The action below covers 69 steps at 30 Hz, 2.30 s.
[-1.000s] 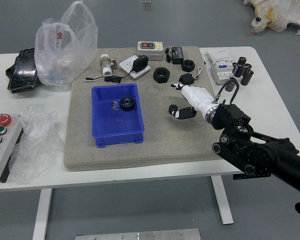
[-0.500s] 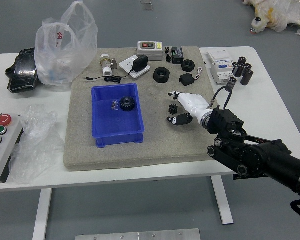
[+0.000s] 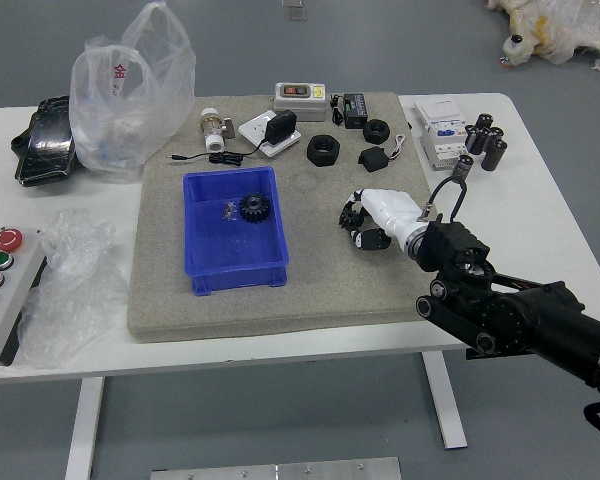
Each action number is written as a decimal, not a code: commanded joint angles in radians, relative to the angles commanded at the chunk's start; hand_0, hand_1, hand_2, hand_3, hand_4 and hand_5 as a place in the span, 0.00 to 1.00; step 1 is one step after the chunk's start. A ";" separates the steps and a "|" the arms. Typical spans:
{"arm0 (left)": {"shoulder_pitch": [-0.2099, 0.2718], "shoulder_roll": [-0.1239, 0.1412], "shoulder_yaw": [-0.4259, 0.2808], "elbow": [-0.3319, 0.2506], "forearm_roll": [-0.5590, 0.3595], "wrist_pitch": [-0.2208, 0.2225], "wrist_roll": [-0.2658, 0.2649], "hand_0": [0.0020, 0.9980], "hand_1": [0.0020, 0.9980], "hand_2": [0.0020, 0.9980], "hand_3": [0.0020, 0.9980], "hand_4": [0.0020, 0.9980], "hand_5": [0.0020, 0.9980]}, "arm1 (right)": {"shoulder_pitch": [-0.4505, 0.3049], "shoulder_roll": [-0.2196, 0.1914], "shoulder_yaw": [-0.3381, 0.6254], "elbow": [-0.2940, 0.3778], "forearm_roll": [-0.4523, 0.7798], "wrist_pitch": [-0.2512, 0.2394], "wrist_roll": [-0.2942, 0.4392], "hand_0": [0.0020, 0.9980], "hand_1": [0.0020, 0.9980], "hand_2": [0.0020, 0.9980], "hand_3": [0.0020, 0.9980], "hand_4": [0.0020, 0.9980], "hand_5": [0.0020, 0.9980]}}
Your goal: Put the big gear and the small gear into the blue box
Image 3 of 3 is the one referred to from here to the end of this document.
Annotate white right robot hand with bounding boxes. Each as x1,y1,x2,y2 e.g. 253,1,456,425
339,187,427,253

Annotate small black gear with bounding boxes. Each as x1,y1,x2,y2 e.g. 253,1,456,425
338,205,365,231

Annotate big black gear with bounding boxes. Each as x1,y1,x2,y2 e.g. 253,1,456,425
238,192,273,226

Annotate small black hex nut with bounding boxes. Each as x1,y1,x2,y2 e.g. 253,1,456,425
362,118,392,146

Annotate big black hex nut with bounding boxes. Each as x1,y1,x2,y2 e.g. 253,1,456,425
306,133,341,167

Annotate blue plastic box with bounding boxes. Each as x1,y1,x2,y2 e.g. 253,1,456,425
181,166,291,299

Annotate grey control button box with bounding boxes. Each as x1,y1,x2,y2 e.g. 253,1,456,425
0,227,49,368

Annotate black cube module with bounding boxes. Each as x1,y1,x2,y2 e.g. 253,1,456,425
357,145,389,174

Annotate white circuit breaker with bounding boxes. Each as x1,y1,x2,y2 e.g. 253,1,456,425
412,98,471,173

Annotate black power supply module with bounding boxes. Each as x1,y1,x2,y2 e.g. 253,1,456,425
329,92,374,130

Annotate grey-brown foam mat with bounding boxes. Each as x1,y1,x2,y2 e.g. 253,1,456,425
127,91,467,345

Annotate black power adapter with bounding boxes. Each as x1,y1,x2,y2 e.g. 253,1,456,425
264,110,299,147

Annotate brass valve white fitting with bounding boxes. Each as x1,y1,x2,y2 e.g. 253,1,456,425
198,107,237,153

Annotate white table leg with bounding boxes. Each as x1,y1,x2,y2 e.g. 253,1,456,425
64,376,106,480
420,351,469,451

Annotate small metal floor plate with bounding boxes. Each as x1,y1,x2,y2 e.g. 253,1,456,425
280,0,308,22

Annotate plastic-wrapped plush toy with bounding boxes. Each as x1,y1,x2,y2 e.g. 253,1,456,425
484,0,600,79

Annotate large clear plastic bag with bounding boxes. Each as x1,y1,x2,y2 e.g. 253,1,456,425
68,0,198,184

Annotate silver metal plate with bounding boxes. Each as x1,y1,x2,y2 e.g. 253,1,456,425
149,456,403,480

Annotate crumpled clear plastic bag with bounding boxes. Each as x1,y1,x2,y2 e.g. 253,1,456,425
17,209,132,371

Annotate black plastic tray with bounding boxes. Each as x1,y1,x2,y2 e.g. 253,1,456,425
11,95,78,189

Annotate red-white module wires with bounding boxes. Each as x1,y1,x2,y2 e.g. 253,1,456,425
385,131,409,162

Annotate grey push-button switch box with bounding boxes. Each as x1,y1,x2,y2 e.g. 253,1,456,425
272,82,329,123

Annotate white wall socket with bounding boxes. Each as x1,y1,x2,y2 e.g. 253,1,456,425
237,110,304,158

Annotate black adapter cord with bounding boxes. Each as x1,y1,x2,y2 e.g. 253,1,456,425
166,141,264,168

